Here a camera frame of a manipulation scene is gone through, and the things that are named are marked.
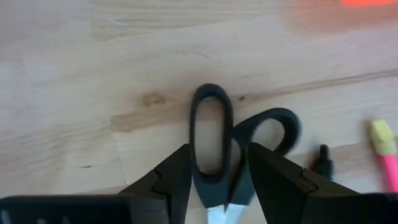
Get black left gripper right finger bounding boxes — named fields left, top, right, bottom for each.
left=248, top=142, right=361, bottom=224

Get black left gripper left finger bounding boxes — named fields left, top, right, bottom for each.
left=119, top=142, right=193, bottom=224

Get black-handled scissors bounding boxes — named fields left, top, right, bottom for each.
left=188, top=83, right=302, bottom=224

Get pink pencil with yellow eraser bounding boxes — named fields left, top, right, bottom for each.
left=369, top=118, right=398, bottom=194

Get pen with black rubber grip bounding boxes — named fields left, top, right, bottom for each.
left=310, top=144, right=335, bottom=182

